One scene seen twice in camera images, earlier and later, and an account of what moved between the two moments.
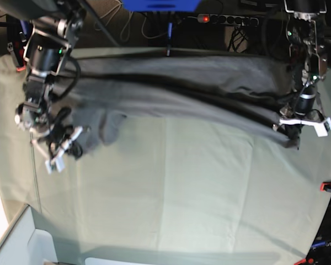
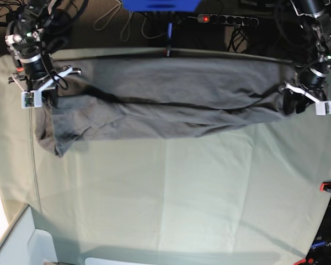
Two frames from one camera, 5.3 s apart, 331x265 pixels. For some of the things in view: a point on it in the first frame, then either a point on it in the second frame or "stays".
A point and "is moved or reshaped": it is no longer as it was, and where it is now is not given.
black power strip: (239, 20) stays
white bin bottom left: (24, 244) stays
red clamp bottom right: (308, 260) stays
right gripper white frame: (293, 127) → (302, 101)
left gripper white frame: (57, 162) → (33, 99)
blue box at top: (160, 5) stays
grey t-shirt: (245, 90) is moved or reshaped
